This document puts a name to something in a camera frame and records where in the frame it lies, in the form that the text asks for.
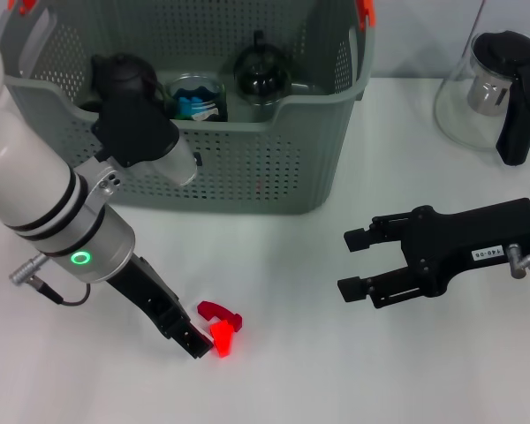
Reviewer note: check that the glass teacup with black base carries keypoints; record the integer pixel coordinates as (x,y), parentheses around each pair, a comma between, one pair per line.
(196,112)
(262,75)

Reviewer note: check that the grey perforated storage bin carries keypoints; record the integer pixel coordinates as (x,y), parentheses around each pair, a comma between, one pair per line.
(269,154)

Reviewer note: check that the dark red arch brick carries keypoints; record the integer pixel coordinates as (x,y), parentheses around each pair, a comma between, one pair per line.
(214,309)

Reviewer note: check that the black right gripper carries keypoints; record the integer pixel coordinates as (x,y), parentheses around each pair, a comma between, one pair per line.
(459,243)

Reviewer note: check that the black clay teapot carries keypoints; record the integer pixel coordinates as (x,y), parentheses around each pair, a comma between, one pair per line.
(123,75)

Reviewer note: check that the red slope brick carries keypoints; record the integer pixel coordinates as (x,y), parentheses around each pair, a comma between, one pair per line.
(223,340)

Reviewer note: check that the blue square brick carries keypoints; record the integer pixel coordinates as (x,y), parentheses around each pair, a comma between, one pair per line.
(189,103)

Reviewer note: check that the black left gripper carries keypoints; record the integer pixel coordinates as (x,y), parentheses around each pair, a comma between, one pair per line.
(146,291)

